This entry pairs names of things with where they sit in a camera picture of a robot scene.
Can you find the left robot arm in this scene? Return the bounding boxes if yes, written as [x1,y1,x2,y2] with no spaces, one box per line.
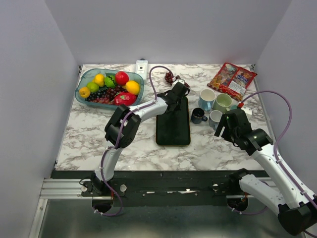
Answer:
[91,82,190,196]

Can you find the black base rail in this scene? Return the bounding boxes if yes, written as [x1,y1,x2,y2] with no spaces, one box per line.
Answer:
[80,170,252,211]

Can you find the green lime with zigzag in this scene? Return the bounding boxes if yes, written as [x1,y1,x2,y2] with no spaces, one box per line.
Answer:
[104,75,116,89]

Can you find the dark blue gold-rimmed cup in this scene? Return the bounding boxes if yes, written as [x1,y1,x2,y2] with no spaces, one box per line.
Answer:
[191,108,208,124]

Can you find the loose red grape bunch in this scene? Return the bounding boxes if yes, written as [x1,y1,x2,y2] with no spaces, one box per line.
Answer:
[164,72,190,88]

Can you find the black rectangular tray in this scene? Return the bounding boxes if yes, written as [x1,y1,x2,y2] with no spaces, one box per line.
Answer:
[156,97,191,147]

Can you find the light green ceramic mug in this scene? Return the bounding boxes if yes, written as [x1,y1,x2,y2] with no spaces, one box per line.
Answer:
[212,94,232,114]

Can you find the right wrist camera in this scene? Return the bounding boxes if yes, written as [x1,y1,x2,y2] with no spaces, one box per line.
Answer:
[242,107,252,117]

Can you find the red apple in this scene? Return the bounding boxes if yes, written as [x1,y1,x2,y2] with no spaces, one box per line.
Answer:
[114,71,129,86]

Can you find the red dragon fruit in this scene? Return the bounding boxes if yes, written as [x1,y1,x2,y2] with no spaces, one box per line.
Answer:
[112,92,137,106]

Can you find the orange fruit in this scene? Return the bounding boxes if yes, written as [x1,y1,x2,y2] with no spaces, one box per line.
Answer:
[79,87,91,99]
[125,80,140,95]

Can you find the light blue hexagonal mug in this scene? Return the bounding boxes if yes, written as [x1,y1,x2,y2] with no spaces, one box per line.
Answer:
[198,89,216,112]

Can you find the grey-blue small cup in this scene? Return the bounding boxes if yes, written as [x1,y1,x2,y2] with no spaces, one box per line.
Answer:
[208,110,222,130]

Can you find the red snack packet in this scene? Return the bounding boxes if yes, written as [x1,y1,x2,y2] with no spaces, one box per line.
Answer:
[207,62,257,102]

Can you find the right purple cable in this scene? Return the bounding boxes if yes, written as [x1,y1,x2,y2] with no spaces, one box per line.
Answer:
[237,90,317,238]

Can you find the dark grape bunch in basket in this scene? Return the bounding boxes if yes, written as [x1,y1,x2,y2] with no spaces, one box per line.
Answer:
[85,85,127,105]

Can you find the yellow lemon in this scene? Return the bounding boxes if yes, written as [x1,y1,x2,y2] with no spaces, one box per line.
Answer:
[93,74,105,87]

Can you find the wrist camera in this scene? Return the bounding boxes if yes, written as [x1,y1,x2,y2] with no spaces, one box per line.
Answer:
[242,107,252,117]
[172,79,185,87]

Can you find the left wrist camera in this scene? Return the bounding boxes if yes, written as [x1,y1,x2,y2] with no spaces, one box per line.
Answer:
[172,79,185,87]

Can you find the teal plastic fruit basket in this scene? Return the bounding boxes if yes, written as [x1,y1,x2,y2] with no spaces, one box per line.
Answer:
[75,68,144,110]

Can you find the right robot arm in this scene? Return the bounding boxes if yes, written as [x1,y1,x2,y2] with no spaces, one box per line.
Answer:
[215,108,317,236]

